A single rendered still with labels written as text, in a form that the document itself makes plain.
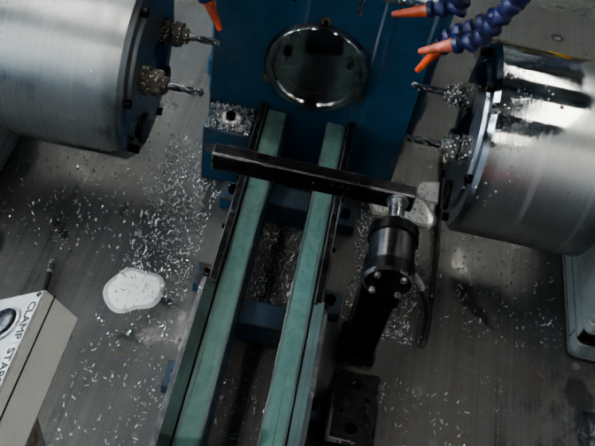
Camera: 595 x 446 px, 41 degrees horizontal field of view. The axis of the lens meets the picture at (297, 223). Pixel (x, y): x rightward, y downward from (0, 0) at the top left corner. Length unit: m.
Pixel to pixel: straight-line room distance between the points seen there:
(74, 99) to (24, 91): 0.06
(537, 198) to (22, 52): 0.62
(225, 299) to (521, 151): 0.39
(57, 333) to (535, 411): 0.65
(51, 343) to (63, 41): 0.36
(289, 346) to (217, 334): 0.09
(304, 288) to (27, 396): 0.39
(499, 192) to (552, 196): 0.06
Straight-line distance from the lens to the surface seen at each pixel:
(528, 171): 0.95
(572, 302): 1.22
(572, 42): 1.73
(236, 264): 1.01
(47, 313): 0.79
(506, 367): 1.16
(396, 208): 0.96
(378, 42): 1.10
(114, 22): 0.96
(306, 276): 1.01
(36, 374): 0.77
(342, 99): 1.16
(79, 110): 0.99
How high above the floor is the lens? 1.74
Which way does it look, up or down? 51 degrees down
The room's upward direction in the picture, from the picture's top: 12 degrees clockwise
